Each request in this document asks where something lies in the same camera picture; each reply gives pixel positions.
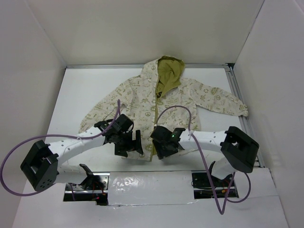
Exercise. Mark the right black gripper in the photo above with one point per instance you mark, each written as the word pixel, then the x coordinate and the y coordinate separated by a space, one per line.
pixel 160 152

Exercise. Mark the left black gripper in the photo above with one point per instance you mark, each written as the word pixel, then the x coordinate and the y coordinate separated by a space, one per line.
pixel 134 145

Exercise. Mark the cream printed hooded jacket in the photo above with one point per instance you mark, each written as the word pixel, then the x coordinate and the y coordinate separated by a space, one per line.
pixel 160 94

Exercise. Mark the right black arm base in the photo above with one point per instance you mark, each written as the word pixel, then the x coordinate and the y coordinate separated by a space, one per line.
pixel 202 188

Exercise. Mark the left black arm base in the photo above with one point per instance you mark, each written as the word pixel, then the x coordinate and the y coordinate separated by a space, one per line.
pixel 87 186

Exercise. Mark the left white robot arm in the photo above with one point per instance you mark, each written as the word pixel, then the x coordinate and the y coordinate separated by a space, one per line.
pixel 42 164

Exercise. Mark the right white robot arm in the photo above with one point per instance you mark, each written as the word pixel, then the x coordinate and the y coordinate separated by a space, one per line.
pixel 239 149

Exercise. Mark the white foil tape panel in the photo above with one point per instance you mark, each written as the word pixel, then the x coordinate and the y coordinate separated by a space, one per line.
pixel 150 188

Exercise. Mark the aluminium frame rail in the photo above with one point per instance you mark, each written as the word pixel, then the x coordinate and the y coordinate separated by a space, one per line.
pixel 90 87

